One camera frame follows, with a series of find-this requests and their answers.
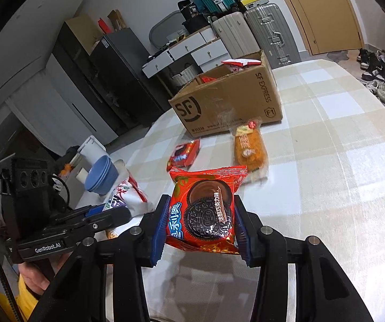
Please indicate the silver ribbed suitcase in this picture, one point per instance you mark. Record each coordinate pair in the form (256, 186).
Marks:
(269, 30)

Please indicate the plain cardboard carton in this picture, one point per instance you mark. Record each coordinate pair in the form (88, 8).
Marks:
(82, 32)

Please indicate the brown cardboard box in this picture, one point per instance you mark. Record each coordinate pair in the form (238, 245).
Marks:
(226, 104)

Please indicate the wooden door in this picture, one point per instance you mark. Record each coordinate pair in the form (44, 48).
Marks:
(323, 10)

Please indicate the beige ribbed suitcase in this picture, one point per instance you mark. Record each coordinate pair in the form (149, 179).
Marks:
(234, 33)

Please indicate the blue bowl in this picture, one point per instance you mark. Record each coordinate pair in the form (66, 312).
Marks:
(103, 187)
(103, 169)

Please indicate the orange bread packet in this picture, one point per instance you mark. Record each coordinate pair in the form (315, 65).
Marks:
(249, 147)

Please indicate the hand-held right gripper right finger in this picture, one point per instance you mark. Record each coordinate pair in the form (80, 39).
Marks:
(242, 233)

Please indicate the small red cookie packet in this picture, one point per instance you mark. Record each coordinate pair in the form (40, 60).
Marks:
(182, 154)

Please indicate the large red snack packet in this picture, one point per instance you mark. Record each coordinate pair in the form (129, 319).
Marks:
(242, 63)

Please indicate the white snack packet red print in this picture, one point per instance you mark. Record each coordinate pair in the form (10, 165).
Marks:
(128, 194)

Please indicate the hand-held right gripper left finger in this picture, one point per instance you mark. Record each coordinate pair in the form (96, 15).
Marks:
(160, 231)

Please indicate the person's left hand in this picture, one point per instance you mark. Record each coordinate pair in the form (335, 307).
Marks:
(33, 276)

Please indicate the black bag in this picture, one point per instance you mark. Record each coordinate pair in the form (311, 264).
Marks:
(192, 15)

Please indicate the white plastic container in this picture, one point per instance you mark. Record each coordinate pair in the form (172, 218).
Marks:
(90, 146)

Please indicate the woven basket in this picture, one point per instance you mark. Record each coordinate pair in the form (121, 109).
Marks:
(185, 75)

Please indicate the pile of shoes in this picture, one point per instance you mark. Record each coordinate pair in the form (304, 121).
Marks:
(373, 65)

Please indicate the person's left forearm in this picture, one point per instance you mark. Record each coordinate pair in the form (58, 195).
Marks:
(25, 303)

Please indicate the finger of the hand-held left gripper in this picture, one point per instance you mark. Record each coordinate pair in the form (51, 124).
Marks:
(112, 217)
(95, 210)

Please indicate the red orange snack packet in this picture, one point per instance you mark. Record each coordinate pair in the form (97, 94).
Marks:
(207, 79)

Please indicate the red chocolate cookie packet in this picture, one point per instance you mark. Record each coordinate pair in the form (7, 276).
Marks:
(206, 214)

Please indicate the black refrigerator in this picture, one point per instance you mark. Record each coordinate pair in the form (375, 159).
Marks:
(122, 70)

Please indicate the small brown carton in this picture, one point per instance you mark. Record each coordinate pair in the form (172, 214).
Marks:
(116, 20)

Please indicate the white drawer cabinet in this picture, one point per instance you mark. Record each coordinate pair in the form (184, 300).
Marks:
(209, 52)

